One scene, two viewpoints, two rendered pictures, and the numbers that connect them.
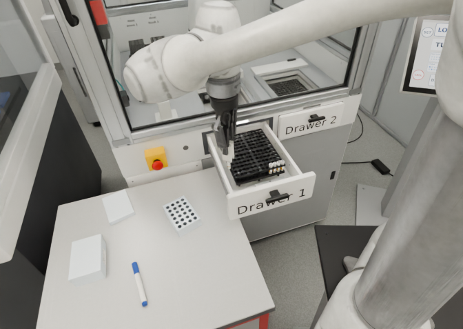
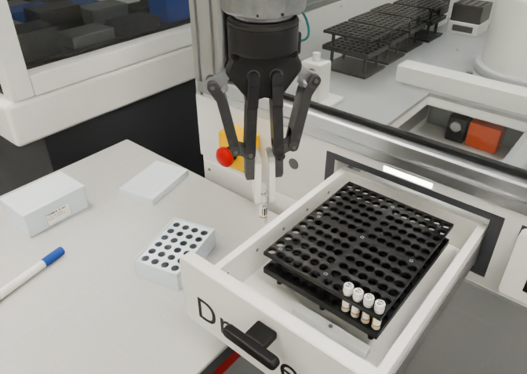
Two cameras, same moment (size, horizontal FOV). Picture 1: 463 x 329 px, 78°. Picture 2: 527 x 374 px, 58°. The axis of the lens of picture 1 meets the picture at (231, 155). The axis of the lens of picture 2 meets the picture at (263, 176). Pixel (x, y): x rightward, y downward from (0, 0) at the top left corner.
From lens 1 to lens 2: 0.60 m
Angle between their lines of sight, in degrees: 43
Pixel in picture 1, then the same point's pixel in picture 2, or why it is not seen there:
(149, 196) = (197, 200)
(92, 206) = (142, 163)
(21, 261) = (49, 168)
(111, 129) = (201, 59)
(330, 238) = not seen: outside the picture
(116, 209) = (146, 182)
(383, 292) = not seen: outside the picture
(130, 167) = (211, 143)
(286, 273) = not seen: outside the picture
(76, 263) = (26, 192)
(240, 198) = (200, 279)
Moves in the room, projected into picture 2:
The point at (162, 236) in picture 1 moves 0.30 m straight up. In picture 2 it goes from (127, 255) to (93, 98)
